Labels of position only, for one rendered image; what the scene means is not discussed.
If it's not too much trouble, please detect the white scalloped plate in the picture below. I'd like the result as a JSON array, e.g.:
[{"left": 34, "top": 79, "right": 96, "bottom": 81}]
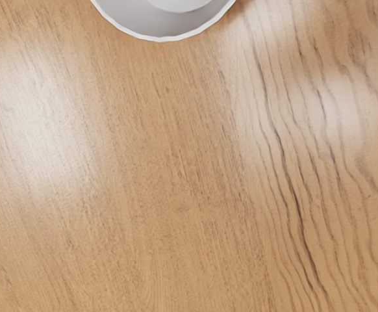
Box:
[{"left": 89, "top": 0, "right": 237, "bottom": 43}]

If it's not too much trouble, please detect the white cup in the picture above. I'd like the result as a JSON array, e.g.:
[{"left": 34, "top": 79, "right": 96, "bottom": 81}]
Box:
[{"left": 144, "top": 0, "right": 214, "bottom": 14}]

